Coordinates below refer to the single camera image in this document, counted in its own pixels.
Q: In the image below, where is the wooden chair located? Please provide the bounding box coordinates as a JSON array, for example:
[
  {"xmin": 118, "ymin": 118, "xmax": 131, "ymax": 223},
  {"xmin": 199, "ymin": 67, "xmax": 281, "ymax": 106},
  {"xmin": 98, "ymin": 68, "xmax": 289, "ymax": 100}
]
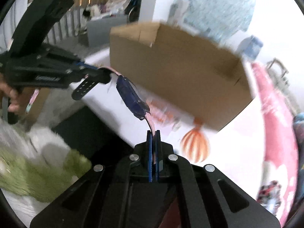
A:
[{"xmin": 266, "ymin": 58, "xmax": 301, "ymax": 116}]

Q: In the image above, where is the blue water jug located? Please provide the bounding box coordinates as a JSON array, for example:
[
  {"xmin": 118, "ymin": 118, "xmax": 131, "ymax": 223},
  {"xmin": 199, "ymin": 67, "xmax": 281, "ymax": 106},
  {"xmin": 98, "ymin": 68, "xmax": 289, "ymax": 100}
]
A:
[{"xmin": 236, "ymin": 36, "xmax": 263, "ymax": 61}]

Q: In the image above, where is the pink floral bedsheet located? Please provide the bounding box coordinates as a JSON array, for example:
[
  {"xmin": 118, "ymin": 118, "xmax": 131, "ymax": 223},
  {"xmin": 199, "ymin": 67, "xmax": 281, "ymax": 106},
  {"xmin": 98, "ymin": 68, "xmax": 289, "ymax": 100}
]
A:
[{"xmin": 251, "ymin": 63, "xmax": 298, "ymax": 225}]

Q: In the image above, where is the pink strap smart watch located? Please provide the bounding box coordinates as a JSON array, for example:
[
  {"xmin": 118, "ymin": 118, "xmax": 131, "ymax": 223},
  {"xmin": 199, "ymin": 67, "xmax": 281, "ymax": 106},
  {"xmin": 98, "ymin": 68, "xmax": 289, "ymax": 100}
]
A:
[{"xmin": 72, "ymin": 66, "xmax": 156, "ymax": 162}]

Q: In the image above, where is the teal patterned hanging cloth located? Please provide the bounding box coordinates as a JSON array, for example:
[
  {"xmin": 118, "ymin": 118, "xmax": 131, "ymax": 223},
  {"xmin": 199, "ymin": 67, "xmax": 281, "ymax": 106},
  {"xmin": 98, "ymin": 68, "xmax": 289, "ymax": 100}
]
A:
[{"xmin": 167, "ymin": 0, "xmax": 256, "ymax": 44}]

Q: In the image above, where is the grey storage bin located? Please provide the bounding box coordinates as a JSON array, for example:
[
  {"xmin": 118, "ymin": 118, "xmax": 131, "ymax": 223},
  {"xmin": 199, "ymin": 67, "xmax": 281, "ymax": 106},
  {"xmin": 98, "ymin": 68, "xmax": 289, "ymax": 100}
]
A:
[{"xmin": 87, "ymin": 14, "xmax": 127, "ymax": 47}]

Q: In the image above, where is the person's left hand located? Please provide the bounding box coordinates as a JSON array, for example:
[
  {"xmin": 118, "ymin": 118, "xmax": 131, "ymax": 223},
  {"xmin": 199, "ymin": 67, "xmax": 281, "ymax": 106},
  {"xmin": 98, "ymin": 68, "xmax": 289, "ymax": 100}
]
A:
[{"xmin": 1, "ymin": 74, "xmax": 35, "ymax": 115}]

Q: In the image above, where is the brown cardboard box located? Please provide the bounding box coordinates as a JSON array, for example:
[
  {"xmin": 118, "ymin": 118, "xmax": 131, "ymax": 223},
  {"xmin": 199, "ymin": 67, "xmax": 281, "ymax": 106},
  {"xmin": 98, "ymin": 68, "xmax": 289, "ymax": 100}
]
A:
[{"xmin": 110, "ymin": 22, "xmax": 252, "ymax": 131}]

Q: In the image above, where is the white round printed table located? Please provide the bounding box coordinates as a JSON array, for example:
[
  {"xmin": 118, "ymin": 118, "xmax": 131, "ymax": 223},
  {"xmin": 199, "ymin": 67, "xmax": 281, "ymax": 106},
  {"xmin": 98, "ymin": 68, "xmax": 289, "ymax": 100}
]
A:
[{"xmin": 68, "ymin": 47, "xmax": 269, "ymax": 210}]

